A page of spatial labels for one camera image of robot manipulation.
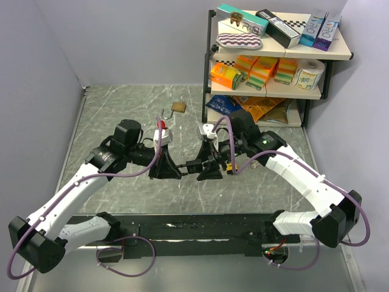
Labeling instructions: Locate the left sponge pack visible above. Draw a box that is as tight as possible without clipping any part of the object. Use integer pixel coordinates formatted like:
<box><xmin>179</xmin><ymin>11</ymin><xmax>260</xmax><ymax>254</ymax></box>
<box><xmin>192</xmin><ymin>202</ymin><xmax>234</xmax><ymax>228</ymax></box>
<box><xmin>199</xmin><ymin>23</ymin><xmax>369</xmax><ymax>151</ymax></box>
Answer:
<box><xmin>233</xmin><ymin>55</ymin><xmax>258</xmax><ymax>81</ymax></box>

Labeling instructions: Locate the black and beige shelf rack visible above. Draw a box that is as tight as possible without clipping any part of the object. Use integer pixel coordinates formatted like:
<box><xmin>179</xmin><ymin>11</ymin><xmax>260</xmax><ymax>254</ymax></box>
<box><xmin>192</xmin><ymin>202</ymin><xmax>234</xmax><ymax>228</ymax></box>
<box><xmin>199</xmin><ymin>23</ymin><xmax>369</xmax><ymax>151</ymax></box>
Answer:
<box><xmin>201</xmin><ymin>10</ymin><xmax>354</xmax><ymax>127</ymax></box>

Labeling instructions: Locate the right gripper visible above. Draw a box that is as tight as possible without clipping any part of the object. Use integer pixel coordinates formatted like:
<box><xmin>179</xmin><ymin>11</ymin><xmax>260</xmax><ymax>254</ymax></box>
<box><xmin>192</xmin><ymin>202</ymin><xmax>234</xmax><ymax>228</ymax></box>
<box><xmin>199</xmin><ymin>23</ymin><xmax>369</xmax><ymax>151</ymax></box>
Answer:
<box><xmin>193</xmin><ymin>135</ymin><xmax>246</xmax><ymax>182</ymax></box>

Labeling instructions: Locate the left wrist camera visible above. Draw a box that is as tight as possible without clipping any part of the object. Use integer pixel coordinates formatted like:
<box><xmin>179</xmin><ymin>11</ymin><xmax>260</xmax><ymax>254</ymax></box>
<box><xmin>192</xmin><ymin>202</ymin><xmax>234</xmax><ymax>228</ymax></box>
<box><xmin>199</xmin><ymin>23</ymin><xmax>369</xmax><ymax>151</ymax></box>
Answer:
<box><xmin>153</xmin><ymin>120</ymin><xmax>173</xmax><ymax>150</ymax></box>

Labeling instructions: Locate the pink striped sleep mask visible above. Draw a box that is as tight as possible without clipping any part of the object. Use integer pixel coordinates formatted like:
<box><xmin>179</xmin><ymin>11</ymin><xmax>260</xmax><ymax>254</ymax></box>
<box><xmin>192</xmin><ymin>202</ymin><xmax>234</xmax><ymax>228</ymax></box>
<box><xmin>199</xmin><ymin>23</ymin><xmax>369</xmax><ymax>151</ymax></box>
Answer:
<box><xmin>216</xmin><ymin>33</ymin><xmax>263</xmax><ymax>50</ymax></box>

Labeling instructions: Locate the black and white box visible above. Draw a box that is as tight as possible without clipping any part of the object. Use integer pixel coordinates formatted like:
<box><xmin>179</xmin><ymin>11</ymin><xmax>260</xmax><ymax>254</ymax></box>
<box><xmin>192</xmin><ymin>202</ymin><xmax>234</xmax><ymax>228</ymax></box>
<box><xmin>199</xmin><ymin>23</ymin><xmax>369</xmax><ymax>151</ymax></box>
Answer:
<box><xmin>255</xmin><ymin>9</ymin><xmax>301</xmax><ymax>49</ymax></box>

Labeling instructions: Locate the middle sponge pack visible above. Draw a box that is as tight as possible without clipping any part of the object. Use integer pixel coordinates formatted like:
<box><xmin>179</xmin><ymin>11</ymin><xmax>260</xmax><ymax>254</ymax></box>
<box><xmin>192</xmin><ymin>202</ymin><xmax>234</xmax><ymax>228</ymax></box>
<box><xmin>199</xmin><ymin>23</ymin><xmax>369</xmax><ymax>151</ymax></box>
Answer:
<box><xmin>246</xmin><ymin>56</ymin><xmax>279</xmax><ymax>90</ymax></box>

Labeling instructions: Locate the orange carton box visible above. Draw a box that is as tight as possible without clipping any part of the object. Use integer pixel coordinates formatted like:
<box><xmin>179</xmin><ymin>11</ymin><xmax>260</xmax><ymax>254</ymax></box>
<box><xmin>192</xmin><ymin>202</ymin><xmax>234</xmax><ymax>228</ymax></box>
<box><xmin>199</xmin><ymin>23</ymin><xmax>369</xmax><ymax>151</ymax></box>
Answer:
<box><xmin>209</xmin><ymin>63</ymin><xmax>243</xmax><ymax>90</ymax></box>

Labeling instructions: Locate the blue snack bag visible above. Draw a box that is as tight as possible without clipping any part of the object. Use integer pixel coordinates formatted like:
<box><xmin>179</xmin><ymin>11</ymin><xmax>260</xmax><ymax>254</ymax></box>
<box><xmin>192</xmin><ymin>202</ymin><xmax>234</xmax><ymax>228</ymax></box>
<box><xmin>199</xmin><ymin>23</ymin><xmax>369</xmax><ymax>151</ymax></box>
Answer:
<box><xmin>205</xmin><ymin>95</ymin><xmax>242</xmax><ymax>116</ymax></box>

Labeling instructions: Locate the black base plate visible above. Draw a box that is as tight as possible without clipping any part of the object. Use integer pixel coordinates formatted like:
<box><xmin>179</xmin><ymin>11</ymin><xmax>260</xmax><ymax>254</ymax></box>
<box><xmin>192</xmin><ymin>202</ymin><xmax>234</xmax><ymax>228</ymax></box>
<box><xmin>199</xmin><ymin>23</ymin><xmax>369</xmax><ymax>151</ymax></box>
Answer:
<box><xmin>92</xmin><ymin>212</ymin><xmax>300</xmax><ymax>259</ymax></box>

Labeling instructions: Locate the yellow padlock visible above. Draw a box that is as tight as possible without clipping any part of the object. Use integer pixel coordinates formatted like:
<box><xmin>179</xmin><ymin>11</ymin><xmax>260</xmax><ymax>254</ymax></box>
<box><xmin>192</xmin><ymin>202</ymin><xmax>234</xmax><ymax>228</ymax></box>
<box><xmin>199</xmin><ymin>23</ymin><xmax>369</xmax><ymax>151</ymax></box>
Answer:
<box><xmin>226</xmin><ymin>162</ymin><xmax>239</xmax><ymax>175</ymax></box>

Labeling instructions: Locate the orange snack bag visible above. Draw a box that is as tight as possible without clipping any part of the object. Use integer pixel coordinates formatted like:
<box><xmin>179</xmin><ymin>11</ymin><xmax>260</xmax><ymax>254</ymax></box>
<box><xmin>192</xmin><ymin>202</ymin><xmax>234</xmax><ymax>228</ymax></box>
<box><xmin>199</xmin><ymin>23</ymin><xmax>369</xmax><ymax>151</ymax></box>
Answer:
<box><xmin>233</xmin><ymin>96</ymin><xmax>284</xmax><ymax>122</ymax></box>

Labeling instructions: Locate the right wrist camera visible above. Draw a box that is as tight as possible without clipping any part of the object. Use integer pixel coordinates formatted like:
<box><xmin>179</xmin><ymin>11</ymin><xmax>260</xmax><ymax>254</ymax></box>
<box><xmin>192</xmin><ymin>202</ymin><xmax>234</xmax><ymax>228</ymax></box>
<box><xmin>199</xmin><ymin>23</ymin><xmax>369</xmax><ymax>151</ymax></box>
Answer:
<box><xmin>197</xmin><ymin>123</ymin><xmax>219</xmax><ymax>151</ymax></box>

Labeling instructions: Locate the right sponge pack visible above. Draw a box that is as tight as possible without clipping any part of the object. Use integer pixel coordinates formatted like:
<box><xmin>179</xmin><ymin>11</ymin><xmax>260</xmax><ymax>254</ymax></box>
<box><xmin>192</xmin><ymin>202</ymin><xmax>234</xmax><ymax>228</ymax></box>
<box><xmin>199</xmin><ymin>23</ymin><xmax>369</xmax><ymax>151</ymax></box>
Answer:
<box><xmin>274</xmin><ymin>58</ymin><xmax>297</xmax><ymax>85</ymax></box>

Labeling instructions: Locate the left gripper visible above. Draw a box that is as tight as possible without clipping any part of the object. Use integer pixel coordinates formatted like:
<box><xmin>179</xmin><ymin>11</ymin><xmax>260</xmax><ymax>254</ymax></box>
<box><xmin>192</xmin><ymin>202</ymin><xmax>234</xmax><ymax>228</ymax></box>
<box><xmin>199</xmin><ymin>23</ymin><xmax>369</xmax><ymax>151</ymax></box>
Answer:
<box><xmin>125</xmin><ymin>142</ymin><xmax>182</xmax><ymax>179</ymax></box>

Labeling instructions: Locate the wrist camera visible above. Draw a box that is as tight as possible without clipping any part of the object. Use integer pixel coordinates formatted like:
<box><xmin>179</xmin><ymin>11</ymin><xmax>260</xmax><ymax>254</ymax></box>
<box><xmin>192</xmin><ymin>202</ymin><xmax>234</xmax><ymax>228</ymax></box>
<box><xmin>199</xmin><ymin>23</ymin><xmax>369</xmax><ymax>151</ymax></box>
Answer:
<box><xmin>197</xmin><ymin>123</ymin><xmax>219</xmax><ymax>151</ymax></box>
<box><xmin>153</xmin><ymin>120</ymin><xmax>173</xmax><ymax>150</ymax></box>

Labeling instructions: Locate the teal toothpaste box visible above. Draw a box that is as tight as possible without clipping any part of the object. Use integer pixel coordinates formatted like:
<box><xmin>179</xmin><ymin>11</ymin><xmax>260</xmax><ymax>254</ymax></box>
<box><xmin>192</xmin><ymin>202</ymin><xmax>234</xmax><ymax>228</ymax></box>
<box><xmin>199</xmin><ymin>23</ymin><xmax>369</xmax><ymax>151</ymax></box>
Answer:
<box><xmin>216</xmin><ymin>4</ymin><xmax>269</xmax><ymax>38</ymax></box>

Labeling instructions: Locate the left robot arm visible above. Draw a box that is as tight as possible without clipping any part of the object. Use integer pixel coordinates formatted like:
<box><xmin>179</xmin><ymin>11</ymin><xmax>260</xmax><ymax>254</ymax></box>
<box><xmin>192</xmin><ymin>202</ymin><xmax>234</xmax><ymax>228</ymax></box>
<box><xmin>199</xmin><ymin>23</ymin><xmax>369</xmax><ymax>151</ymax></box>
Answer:
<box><xmin>7</xmin><ymin>118</ymin><xmax>172</xmax><ymax>280</ymax></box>

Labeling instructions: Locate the black padlock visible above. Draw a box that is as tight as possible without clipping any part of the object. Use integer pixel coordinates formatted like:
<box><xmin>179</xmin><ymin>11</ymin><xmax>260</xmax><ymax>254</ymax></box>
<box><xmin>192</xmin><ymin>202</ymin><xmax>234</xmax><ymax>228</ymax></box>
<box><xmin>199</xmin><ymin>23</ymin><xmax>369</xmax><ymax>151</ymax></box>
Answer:
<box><xmin>176</xmin><ymin>159</ymin><xmax>203</xmax><ymax>174</ymax></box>

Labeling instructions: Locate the brass padlock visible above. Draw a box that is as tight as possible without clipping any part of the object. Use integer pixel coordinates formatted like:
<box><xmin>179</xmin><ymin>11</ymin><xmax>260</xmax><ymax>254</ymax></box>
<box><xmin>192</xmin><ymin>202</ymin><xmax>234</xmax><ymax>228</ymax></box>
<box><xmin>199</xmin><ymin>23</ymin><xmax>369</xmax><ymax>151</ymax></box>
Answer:
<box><xmin>160</xmin><ymin>102</ymin><xmax>187</xmax><ymax>120</ymax></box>

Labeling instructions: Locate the toilet paper roll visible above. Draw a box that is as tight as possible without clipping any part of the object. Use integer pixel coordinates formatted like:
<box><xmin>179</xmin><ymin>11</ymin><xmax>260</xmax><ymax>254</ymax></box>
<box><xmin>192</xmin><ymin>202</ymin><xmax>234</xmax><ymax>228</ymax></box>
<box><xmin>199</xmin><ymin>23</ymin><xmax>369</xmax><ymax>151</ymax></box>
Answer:
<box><xmin>292</xmin><ymin>59</ymin><xmax>326</xmax><ymax>91</ymax></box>

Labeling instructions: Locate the purple toothpaste box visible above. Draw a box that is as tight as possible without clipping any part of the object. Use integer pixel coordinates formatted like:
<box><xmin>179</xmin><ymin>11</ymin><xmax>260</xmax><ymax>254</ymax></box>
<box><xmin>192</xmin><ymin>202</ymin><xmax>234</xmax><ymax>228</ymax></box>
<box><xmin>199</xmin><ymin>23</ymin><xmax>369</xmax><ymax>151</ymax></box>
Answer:
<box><xmin>313</xmin><ymin>12</ymin><xmax>342</xmax><ymax>52</ymax></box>

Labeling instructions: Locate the brown snack bag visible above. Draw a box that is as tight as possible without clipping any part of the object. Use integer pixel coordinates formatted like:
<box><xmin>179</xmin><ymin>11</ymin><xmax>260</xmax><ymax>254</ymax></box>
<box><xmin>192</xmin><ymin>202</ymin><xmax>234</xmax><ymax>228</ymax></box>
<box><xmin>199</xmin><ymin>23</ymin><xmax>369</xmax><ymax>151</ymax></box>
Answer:
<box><xmin>260</xmin><ymin>99</ymin><xmax>292</xmax><ymax>124</ymax></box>

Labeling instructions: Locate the blue toothpaste box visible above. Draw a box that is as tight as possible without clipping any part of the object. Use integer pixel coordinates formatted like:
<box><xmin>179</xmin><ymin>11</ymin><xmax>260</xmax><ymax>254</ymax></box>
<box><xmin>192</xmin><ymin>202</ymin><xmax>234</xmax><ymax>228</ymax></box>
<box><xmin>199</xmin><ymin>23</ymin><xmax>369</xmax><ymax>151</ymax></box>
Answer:
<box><xmin>299</xmin><ymin>9</ymin><xmax>328</xmax><ymax>47</ymax></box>

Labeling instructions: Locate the sponge pack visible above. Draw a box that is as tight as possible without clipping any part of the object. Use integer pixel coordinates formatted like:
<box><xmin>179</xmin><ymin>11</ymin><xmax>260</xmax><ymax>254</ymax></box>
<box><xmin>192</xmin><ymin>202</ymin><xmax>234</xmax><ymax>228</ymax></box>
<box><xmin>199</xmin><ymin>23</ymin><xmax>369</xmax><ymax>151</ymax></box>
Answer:
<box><xmin>233</xmin><ymin>55</ymin><xmax>258</xmax><ymax>81</ymax></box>
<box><xmin>274</xmin><ymin>58</ymin><xmax>297</xmax><ymax>85</ymax></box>
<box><xmin>246</xmin><ymin>56</ymin><xmax>279</xmax><ymax>90</ymax></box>

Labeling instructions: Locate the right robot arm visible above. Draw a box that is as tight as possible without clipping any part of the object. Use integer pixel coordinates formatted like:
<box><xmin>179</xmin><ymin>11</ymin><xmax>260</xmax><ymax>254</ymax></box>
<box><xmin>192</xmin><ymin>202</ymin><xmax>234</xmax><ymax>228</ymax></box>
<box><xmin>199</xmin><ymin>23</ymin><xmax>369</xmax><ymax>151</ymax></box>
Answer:
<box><xmin>196</xmin><ymin>109</ymin><xmax>371</xmax><ymax>248</ymax></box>

